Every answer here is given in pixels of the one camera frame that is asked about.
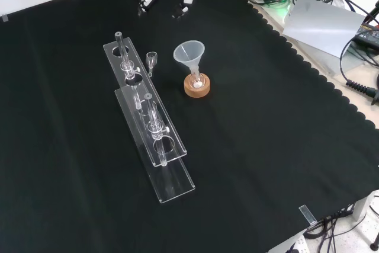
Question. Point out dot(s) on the translucent plastic funnel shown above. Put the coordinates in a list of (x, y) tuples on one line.
[(189, 53)]

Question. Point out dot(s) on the small glass weighing funnel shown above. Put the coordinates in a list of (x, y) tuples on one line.
[(151, 57)]

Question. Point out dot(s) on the small glass round-bottom flask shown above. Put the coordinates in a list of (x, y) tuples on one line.
[(197, 82)]

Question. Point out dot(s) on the clear acrylic funnel stand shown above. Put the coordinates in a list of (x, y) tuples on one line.
[(174, 186)]

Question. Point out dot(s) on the pale grey board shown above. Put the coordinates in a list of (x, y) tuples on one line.
[(319, 25)]

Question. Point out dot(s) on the black cloth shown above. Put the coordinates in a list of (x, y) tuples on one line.
[(251, 146)]

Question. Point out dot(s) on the black power adapter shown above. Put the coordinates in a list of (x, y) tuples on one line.
[(370, 35)]

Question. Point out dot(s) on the long clear tape strip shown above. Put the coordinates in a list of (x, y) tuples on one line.
[(307, 214)]

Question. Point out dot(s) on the white power strip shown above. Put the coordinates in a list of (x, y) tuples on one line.
[(300, 245)]

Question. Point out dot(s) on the white table leg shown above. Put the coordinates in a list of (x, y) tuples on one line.
[(362, 205)]

